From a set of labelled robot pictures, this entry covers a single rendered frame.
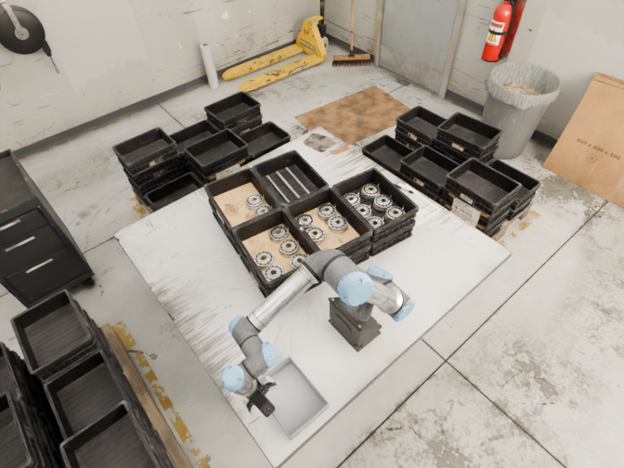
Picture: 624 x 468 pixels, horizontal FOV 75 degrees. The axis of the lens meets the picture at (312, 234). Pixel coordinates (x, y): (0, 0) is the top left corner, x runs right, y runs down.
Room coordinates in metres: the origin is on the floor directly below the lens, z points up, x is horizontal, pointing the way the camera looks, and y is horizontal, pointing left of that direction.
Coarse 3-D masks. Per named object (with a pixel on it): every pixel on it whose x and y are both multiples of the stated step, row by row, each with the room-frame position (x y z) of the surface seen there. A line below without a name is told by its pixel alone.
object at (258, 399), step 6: (258, 390) 0.54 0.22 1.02; (252, 396) 0.52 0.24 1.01; (258, 396) 0.52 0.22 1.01; (264, 396) 0.52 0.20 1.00; (252, 402) 0.51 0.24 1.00; (258, 402) 0.51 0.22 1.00; (264, 402) 0.51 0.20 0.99; (270, 402) 0.51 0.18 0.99; (258, 408) 0.49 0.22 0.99; (264, 408) 0.49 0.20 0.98; (270, 408) 0.49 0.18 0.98; (264, 414) 0.47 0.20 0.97; (270, 414) 0.47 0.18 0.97
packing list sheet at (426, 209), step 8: (400, 184) 1.92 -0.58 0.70; (408, 192) 1.84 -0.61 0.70; (416, 192) 1.83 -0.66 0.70; (416, 200) 1.77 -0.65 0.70; (424, 200) 1.76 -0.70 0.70; (424, 208) 1.69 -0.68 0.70; (432, 208) 1.69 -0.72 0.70; (416, 216) 1.63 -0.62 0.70; (424, 216) 1.63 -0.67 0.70; (416, 224) 1.57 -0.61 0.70
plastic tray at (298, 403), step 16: (288, 368) 0.75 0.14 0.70; (288, 384) 0.68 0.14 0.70; (304, 384) 0.67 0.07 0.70; (272, 400) 0.61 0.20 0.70; (288, 400) 0.61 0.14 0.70; (304, 400) 0.61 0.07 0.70; (320, 400) 0.60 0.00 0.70; (288, 416) 0.55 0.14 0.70; (304, 416) 0.54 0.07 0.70; (288, 432) 0.49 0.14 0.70
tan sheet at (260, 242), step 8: (280, 224) 1.51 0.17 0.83; (264, 232) 1.45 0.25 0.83; (248, 240) 1.40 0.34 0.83; (256, 240) 1.40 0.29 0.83; (264, 240) 1.39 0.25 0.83; (248, 248) 1.35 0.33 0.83; (256, 248) 1.35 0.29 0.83; (264, 248) 1.34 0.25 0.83; (272, 248) 1.34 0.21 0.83; (280, 256) 1.28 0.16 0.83; (280, 264) 1.24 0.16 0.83; (288, 264) 1.23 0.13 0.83
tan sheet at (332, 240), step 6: (312, 210) 1.60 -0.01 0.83; (318, 222) 1.51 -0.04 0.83; (324, 222) 1.50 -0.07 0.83; (324, 228) 1.46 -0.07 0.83; (348, 228) 1.45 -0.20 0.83; (330, 234) 1.42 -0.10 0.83; (336, 234) 1.41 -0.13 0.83; (342, 234) 1.41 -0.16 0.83; (348, 234) 1.41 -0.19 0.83; (354, 234) 1.41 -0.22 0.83; (324, 240) 1.37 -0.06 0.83; (330, 240) 1.37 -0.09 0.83; (336, 240) 1.37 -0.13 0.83; (342, 240) 1.37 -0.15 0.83; (348, 240) 1.36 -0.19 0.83; (318, 246) 1.34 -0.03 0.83; (324, 246) 1.34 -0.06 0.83; (330, 246) 1.33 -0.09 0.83; (336, 246) 1.33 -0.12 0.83
